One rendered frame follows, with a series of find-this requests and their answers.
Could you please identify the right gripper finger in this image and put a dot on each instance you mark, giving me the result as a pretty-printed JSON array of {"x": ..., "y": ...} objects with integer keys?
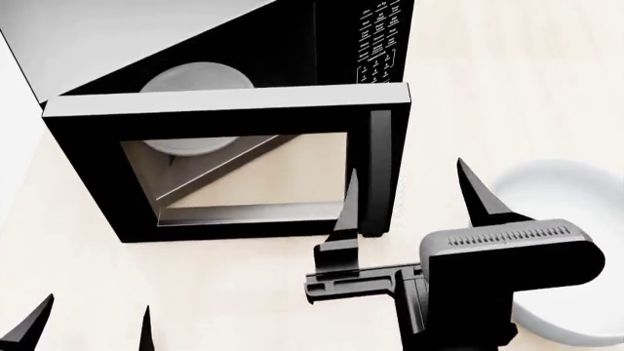
[
  {"x": 348, "y": 226},
  {"x": 478, "y": 201}
]

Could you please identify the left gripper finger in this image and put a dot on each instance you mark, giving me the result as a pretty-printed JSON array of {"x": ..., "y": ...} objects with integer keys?
[
  {"x": 24, "y": 332},
  {"x": 146, "y": 336}
]

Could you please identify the black microwave control panel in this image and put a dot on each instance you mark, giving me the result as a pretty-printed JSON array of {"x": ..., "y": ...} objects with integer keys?
[{"x": 382, "y": 40}]

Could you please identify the black microwave door with window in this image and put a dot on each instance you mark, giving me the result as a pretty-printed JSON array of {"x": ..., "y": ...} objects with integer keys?
[{"x": 88, "y": 153}]

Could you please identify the white round microwave plate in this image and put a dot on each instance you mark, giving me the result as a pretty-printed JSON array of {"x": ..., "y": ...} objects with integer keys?
[{"x": 195, "y": 78}]

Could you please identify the black microwave silver top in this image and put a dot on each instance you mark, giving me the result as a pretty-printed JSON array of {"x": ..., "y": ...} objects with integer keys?
[{"x": 122, "y": 33}]

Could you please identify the white bowl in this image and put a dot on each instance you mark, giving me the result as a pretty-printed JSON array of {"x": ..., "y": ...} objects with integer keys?
[{"x": 556, "y": 190}]

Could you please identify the grey black gripper camera box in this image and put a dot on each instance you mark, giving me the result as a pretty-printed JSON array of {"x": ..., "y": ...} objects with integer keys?
[{"x": 512, "y": 263}]

